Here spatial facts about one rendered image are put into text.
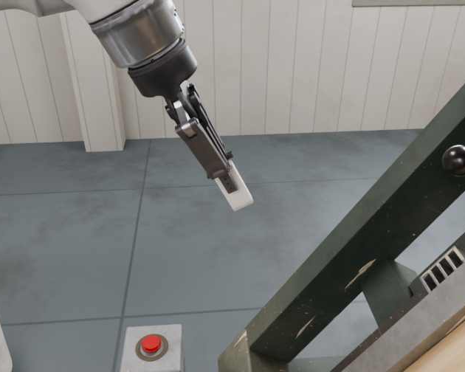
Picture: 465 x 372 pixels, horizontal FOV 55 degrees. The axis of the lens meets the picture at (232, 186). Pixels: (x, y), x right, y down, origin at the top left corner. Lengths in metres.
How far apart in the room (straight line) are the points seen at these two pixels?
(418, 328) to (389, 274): 0.20
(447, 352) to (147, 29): 0.54
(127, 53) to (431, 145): 0.51
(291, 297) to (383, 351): 0.26
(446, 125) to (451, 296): 0.28
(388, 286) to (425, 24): 3.43
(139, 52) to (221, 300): 1.96
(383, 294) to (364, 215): 0.14
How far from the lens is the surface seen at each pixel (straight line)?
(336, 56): 3.92
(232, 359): 1.05
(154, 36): 0.48
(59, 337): 2.34
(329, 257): 0.86
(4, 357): 2.20
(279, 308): 0.94
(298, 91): 3.93
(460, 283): 0.66
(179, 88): 0.51
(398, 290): 0.84
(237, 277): 2.47
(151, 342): 0.98
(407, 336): 0.69
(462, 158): 0.58
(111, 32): 0.49
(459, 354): 0.66
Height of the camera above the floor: 1.69
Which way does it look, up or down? 32 degrees down
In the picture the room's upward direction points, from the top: straight up
